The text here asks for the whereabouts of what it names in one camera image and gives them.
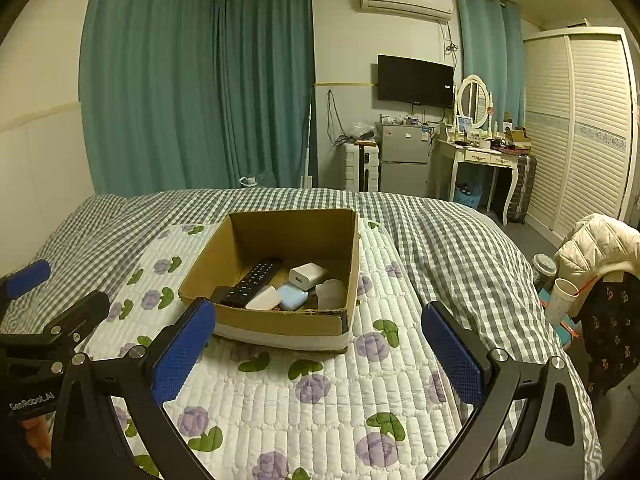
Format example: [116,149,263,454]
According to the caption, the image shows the black wall television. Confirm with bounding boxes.
[377,54,455,109]

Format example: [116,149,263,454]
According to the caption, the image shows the blue storage basket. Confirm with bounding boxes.
[452,182,484,207]

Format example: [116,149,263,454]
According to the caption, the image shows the green corner curtain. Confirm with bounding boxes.
[215,0,319,189]

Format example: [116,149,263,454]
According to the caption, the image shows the light blue case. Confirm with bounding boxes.
[276,282,307,310]

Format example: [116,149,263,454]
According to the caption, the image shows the person's left hand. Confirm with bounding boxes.
[21,416,54,461]

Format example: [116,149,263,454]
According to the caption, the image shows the white rounded case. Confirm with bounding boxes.
[244,285,284,311]

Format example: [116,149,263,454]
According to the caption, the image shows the white mop pole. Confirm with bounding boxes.
[299,100,317,189]

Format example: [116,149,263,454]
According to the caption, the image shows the wide green curtain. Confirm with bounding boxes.
[79,0,224,196]

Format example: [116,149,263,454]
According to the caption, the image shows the black printed garment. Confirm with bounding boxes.
[580,272,640,397]

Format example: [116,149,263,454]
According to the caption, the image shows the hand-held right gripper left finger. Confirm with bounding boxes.
[50,297,217,480]

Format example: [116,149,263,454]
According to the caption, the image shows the white paper cup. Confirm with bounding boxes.
[543,278,579,324]

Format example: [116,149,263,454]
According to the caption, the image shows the brown cardboard box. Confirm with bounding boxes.
[178,208,360,354]

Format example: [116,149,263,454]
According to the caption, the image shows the brown box on dresser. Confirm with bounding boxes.
[504,127,532,150]

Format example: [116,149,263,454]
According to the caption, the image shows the floral quilted mat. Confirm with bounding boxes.
[82,220,469,480]

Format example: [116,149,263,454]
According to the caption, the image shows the oval white vanity mirror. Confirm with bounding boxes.
[456,75,492,130]

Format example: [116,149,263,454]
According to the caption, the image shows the narrow green curtain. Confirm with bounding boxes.
[453,0,526,129]

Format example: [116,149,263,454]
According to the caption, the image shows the white puffer jacket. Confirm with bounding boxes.
[552,212,640,282]

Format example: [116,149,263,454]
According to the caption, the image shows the white suitcase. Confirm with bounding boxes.
[343,142,381,194]

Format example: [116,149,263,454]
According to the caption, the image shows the grey small fridge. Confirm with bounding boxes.
[375,121,432,194]

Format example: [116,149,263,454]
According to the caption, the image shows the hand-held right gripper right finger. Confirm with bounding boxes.
[421,301,601,480]

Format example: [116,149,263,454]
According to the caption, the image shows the white cylinder bottle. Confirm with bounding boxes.
[314,280,349,311]

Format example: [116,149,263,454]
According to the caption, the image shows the dark suitcase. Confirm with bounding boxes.
[507,153,539,226]

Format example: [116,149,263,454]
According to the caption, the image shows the lidded jar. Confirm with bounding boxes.
[532,253,557,291]

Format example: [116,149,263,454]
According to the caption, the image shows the hanging wall cables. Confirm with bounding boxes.
[325,88,352,149]

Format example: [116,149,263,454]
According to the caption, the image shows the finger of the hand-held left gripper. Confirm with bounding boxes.
[0,258,53,306]
[42,290,111,350]

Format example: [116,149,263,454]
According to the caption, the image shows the white air conditioner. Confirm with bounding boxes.
[357,0,455,24]

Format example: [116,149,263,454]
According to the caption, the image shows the long black remote control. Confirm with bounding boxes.
[233,258,284,306]

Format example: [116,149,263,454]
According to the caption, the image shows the white slatted wardrobe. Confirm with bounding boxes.
[522,26,632,241]

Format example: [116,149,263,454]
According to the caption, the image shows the white charger plug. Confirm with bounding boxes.
[288,262,329,291]

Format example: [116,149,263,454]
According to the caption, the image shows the white dressing table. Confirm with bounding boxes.
[433,136,519,226]

